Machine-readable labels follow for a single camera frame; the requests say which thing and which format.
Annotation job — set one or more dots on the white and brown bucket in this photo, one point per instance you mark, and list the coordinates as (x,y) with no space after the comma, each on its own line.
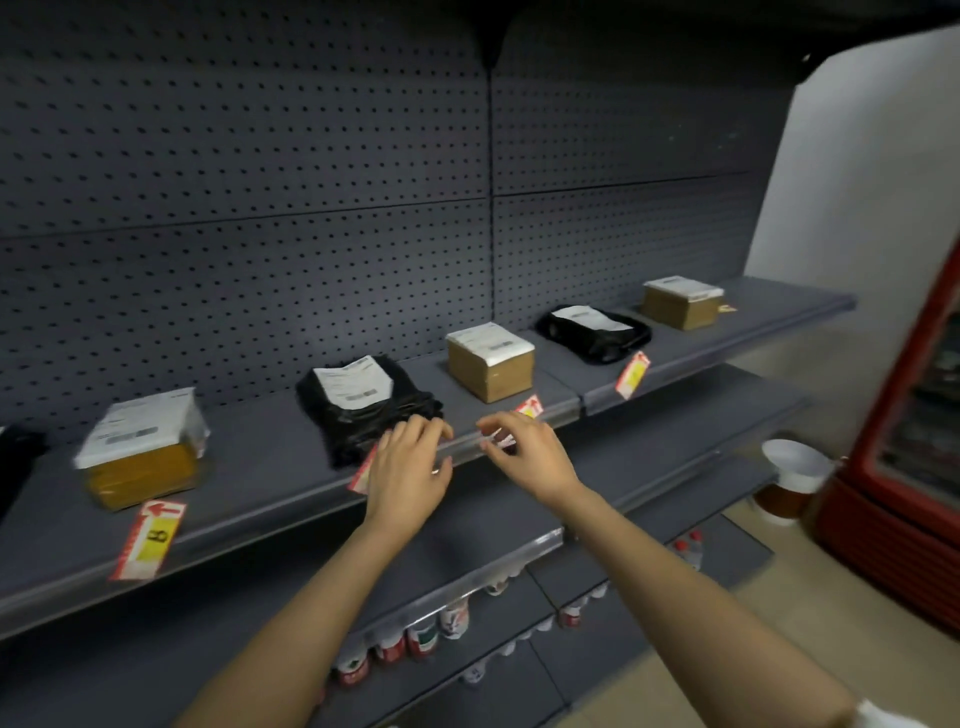
(793,480)

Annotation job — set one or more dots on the red display fridge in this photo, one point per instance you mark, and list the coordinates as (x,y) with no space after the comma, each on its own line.
(900,450)

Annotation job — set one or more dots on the black plastic parcel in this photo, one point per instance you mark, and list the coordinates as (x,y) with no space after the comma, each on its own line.
(15,465)

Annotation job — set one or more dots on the red and yellow shelf tag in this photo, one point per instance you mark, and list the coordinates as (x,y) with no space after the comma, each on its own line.
(362,474)
(150,540)
(632,375)
(527,409)

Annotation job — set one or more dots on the row of red-label bottles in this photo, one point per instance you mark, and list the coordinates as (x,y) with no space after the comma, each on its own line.
(424,637)

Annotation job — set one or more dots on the black plastic mailer bag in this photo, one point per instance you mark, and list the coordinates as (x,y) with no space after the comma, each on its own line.
(360,420)
(596,334)

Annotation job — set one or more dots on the person's right hand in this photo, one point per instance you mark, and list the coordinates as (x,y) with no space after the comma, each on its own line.
(536,457)

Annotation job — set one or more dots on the person's left forearm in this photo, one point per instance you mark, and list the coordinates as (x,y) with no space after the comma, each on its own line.
(315,637)

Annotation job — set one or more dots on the white sleeve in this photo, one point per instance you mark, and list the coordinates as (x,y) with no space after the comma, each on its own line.
(889,716)

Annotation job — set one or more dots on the grey pegboard shelving unit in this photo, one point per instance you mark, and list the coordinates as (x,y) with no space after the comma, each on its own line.
(300,187)

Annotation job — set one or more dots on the person's left hand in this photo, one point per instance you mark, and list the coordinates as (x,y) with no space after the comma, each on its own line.
(401,487)

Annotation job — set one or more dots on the person's right forearm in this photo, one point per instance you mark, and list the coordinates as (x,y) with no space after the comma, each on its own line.
(690,622)

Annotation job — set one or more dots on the clear shelf edge strip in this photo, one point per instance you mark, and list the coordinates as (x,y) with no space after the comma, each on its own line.
(225,536)
(480,577)

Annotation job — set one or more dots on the person's left middle finger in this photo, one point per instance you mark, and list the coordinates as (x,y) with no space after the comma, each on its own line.
(414,431)

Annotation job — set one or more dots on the taped cardboard parcel, large label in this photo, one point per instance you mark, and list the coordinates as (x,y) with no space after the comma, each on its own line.
(142,450)

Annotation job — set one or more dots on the person's left thumb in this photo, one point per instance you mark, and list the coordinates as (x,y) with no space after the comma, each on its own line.
(443,472)

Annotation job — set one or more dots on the person's right thumb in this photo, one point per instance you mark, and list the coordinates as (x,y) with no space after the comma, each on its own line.
(496,451)

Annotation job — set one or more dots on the clear bottle with red cap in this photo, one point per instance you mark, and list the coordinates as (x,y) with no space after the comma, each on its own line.
(681,551)
(696,549)

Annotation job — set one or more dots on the cardboard box with white label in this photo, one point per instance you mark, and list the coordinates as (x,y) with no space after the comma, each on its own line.
(681,301)
(491,364)

